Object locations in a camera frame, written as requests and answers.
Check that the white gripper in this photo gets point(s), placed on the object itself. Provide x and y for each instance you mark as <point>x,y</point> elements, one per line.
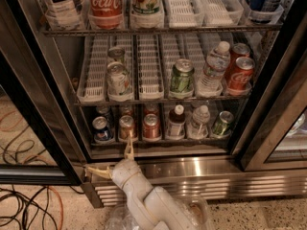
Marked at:
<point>123,170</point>

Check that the blue pepsi can front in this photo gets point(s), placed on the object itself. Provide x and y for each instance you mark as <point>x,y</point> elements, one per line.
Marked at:
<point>102,130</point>

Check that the blue pepsi can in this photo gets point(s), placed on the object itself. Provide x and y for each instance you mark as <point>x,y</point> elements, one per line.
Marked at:
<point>102,130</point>
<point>106,111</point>

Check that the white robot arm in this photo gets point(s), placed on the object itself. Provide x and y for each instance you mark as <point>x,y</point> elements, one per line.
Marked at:
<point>153,208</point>

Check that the gold soda can front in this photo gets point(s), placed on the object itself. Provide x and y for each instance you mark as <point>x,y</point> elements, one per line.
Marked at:
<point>126,127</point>

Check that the gold soda can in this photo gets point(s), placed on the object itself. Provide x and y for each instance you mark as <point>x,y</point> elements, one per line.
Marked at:
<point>126,127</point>
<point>126,110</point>

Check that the red soda can front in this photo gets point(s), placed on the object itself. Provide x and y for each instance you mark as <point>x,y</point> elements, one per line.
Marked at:
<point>151,126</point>

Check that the red soda can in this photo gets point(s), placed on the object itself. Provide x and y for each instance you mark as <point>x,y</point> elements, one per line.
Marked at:
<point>151,126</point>
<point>151,108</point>

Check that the gold soda can rear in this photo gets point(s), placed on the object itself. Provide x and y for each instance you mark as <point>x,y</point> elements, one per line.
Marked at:
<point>126,110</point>

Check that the blue pepsi can rear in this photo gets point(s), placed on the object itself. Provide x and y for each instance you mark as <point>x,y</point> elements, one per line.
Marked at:
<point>106,111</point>

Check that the red soda can rear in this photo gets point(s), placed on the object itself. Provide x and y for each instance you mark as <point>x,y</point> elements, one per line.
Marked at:
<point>151,108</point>

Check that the white patterned can front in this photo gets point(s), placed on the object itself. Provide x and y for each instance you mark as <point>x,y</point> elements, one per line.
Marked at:
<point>118,78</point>

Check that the left glass fridge door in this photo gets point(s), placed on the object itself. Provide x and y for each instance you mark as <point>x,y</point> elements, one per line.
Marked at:
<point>32,96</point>

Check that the glass fridge door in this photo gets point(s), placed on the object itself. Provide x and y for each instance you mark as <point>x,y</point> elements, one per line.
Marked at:
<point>32,96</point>
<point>281,142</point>

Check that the small water bottle bottom shelf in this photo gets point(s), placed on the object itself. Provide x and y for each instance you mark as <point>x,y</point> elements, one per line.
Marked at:
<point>198,125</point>

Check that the green soda can middle shelf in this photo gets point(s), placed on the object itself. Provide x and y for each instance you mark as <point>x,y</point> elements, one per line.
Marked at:
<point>182,76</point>

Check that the green soda can shelf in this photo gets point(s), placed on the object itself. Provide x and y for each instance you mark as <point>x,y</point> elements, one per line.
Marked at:
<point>222,123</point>
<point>182,76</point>

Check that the silver can rear middle shelf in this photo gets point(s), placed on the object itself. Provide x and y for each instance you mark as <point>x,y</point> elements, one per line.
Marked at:
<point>116,54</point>

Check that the green soda can bottom shelf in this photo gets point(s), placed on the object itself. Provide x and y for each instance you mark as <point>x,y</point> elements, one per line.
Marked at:
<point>222,123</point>

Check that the water bottle middle shelf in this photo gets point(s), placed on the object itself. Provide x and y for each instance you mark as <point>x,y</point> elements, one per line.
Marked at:
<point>216,62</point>

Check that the stainless steel fridge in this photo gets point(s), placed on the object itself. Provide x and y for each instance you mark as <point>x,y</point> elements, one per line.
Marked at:
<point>74,65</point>

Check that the red coca-cola can front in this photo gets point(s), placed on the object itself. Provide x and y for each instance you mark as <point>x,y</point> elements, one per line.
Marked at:
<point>240,74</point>

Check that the red coca-cola can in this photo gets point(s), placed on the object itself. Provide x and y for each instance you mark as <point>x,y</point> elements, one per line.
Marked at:
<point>240,74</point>
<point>237,50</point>

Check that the coca-cola bottle top shelf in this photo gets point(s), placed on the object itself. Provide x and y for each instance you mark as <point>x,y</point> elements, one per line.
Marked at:
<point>107,14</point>

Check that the right glass fridge door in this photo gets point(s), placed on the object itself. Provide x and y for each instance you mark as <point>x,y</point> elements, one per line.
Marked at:
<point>281,142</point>

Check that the tea bottle top shelf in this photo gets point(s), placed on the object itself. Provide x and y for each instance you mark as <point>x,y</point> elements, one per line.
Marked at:
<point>64,14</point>

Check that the red coca-cola can rear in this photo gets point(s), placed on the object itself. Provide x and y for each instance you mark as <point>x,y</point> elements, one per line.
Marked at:
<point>237,50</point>

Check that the dark juice bottle white cap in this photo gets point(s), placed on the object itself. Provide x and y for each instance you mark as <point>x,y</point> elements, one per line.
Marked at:
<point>176,121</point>

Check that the clear plastic bag bin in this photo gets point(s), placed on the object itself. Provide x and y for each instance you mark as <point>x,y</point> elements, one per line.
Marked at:
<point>195,207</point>

